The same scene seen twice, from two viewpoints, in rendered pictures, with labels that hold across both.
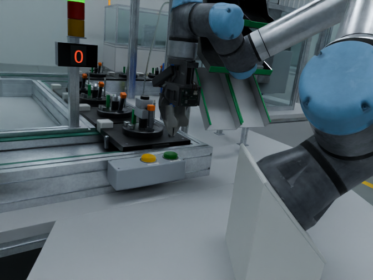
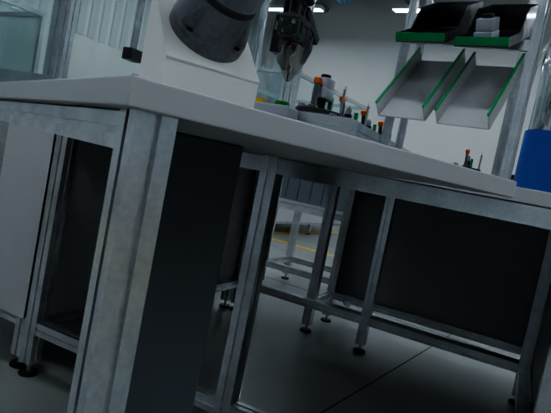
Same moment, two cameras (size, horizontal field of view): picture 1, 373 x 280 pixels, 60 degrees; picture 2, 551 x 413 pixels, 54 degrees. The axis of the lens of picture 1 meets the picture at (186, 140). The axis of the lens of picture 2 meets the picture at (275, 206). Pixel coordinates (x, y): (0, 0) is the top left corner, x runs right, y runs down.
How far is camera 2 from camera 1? 1.30 m
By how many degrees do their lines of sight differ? 60
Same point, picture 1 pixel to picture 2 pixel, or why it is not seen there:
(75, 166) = not seen: hidden behind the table
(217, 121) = (403, 110)
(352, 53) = not seen: outside the picture
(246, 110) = (472, 108)
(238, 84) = (492, 81)
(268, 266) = (145, 67)
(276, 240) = (151, 39)
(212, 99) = (420, 89)
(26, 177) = not seen: hidden behind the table
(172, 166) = (270, 109)
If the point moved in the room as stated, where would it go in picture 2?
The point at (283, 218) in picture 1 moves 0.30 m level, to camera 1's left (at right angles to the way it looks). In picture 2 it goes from (156, 16) to (119, 36)
